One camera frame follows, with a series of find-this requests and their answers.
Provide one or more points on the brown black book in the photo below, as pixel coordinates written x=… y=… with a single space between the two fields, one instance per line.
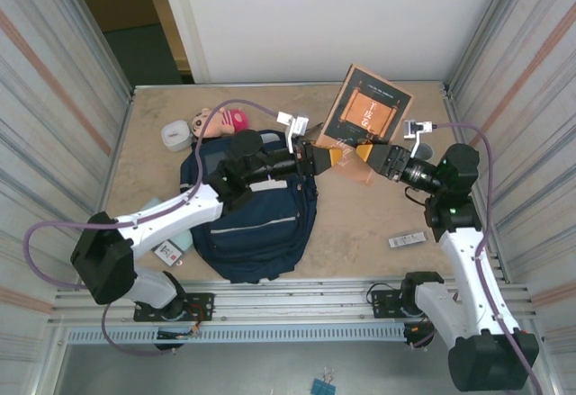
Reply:
x=369 y=107

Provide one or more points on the navy blue backpack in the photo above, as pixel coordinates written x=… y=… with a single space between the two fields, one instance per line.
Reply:
x=252 y=242

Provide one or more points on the light blue case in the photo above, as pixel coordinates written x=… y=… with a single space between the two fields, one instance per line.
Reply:
x=184 y=239

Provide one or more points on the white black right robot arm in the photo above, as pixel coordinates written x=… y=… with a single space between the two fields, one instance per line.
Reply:
x=468 y=269

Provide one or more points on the grey cup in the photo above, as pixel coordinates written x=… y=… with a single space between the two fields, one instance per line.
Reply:
x=427 y=149

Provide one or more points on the pink plush doll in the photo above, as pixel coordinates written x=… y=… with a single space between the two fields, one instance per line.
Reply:
x=225 y=120

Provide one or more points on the black silver rectangular box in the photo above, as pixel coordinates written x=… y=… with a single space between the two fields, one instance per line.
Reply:
x=407 y=239

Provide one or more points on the white square box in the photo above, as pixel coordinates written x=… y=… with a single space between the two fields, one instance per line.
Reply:
x=175 y=136

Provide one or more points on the black white card box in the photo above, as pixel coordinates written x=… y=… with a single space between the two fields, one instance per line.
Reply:
x=171 y=254

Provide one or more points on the blue binder clip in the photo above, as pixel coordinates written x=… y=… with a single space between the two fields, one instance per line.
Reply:
x=318 y=387
x=330 y=388

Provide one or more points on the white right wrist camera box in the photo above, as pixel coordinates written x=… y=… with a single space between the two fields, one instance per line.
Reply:
x=411 y=128

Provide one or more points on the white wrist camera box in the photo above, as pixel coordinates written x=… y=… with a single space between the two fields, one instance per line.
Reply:
x=297 y=122
x=411 y=128

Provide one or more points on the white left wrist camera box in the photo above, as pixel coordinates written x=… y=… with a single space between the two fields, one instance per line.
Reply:
x=297 y=122

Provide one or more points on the aluminium rail frame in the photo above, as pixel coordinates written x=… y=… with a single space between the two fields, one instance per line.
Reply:
x=292 y=298

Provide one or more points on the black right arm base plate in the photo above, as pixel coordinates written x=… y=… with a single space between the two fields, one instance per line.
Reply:
x=382 y=300

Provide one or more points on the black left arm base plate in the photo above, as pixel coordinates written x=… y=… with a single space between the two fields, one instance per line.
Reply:
x=202 y=305

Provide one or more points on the beige door frame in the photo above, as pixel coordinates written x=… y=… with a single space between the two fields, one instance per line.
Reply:
x=167 y=21

